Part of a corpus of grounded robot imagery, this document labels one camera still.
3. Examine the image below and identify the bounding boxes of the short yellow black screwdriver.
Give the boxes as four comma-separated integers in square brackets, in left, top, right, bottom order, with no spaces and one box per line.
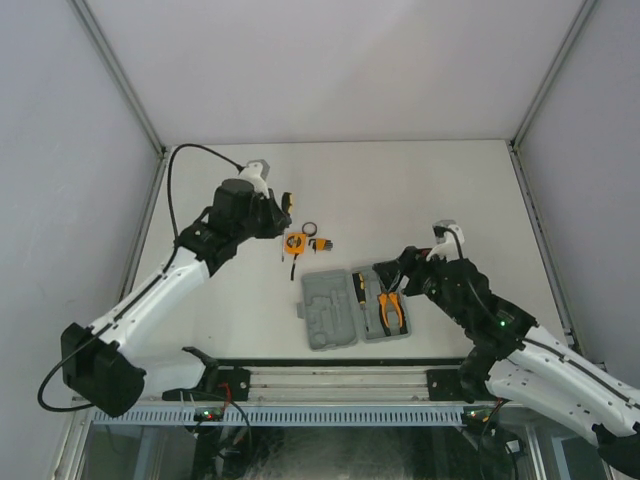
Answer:
[281,192,294,244]

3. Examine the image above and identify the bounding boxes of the orange tape measure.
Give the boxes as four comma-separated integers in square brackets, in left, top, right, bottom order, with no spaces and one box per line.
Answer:
[284,232,308,281]

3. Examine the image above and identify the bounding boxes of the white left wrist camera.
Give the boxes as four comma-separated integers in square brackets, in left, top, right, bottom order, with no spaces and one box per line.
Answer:
[238,159,270,197]

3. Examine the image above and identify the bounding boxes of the right aluminium frame post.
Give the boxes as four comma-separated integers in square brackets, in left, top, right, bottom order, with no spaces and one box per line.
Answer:
[510,0,600,150]

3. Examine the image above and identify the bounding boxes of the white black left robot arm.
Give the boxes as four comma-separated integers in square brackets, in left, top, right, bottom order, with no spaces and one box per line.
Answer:
[61,179,293,417]

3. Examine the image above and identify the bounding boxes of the long black yellow screwdriver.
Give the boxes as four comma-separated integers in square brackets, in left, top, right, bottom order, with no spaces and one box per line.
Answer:
[352,272,370,332]

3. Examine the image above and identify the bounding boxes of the orange hex key set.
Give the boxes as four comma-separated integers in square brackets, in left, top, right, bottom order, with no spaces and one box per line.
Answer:
[308,237,333,252]

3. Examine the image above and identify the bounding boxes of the black left camera cable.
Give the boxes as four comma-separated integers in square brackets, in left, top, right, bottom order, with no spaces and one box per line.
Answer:
[37,143,244,412]

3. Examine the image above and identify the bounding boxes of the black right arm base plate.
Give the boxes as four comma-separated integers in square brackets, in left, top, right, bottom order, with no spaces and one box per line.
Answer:
[426,368,475,403]

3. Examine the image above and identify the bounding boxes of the aluminium frame post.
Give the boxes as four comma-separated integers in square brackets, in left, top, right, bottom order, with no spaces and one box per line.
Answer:
[510,0,600,150]
[67,0,166,158]

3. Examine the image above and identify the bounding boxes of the left aluminium frame post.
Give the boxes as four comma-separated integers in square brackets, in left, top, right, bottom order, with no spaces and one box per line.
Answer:
[67,0,166,158]

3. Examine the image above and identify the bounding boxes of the aluminium front rail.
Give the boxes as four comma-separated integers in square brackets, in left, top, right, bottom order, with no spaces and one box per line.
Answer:
[69,363,481,406]

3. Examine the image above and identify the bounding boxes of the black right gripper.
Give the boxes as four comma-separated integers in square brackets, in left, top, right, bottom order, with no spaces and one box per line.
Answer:
[374,245,467,326]

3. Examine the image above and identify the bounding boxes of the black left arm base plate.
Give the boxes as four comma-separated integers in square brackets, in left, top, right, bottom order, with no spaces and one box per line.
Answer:
[161,367,251,401]

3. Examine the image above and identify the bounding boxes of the orange black pliers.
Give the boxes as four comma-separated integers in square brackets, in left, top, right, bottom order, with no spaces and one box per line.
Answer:
[377,282,408,336]

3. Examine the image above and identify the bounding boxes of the black electrical tape roll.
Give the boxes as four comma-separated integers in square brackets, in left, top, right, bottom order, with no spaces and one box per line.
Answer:
[301,221,318,237]

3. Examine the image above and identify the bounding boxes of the grey slotted cable duct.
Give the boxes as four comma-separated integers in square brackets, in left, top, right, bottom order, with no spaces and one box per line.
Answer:
[92,405,465,427]

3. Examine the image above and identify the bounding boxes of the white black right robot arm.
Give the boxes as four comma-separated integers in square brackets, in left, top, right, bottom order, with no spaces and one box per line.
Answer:
[373,246,639,478]

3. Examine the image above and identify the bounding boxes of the grey plastic tool case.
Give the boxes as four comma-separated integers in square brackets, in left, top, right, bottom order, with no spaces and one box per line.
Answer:
[297,265,412,352]

